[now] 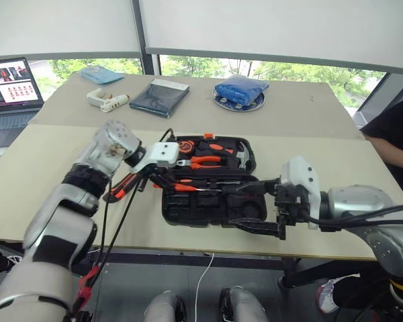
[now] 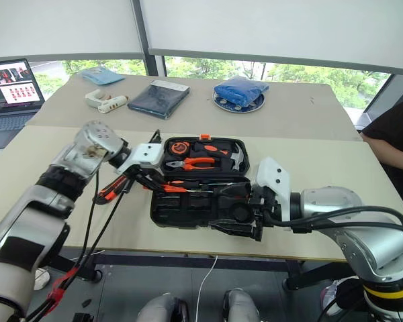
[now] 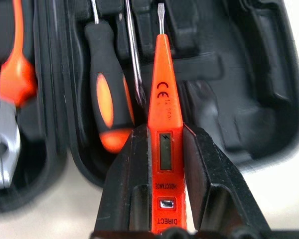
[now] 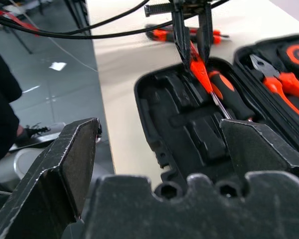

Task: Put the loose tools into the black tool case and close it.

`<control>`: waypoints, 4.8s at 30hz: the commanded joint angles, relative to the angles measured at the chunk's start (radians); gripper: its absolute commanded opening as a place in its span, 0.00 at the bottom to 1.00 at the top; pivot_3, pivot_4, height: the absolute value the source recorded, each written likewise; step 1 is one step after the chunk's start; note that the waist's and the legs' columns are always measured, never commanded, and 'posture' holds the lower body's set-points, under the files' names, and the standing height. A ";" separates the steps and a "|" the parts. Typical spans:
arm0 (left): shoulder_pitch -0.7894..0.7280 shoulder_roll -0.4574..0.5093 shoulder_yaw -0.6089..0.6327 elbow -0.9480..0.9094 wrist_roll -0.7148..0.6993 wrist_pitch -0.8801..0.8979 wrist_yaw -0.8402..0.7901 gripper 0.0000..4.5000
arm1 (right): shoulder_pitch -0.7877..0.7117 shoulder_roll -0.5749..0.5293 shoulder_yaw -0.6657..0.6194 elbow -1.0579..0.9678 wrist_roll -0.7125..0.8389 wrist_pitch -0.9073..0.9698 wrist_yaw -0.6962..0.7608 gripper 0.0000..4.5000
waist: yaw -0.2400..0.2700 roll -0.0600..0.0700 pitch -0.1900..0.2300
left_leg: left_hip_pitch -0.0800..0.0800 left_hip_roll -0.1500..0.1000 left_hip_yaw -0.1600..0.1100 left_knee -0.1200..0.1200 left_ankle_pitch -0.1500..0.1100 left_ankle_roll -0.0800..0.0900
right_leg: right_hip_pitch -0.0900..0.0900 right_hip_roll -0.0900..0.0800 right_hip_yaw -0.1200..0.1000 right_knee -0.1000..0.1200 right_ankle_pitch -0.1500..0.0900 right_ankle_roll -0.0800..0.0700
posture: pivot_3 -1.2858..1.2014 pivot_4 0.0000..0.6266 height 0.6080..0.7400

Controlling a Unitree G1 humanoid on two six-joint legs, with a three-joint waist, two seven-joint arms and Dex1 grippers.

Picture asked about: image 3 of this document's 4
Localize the silver Phillips screwdriver shaft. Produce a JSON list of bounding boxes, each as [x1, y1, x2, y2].
[[124, 0, 147, 108]]

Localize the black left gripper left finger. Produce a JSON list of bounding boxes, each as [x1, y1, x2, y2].
[[94, 123, 150, 235]]

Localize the orange handled pliers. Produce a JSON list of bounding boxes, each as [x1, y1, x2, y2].
[[0, 0, 38, 190]]

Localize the black plastic tool case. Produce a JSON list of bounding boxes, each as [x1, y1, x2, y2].
[[0, 0, 299, 215]]

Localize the black orange handled screwdriver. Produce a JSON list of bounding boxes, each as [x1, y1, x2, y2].
[[84, 0, 137, 154]]

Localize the orange voltage tester pen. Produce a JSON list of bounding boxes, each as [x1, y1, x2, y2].
[[147, 2, 189, 235]]

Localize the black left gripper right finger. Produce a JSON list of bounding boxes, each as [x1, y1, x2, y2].
[[182, 123, 271, 235]]

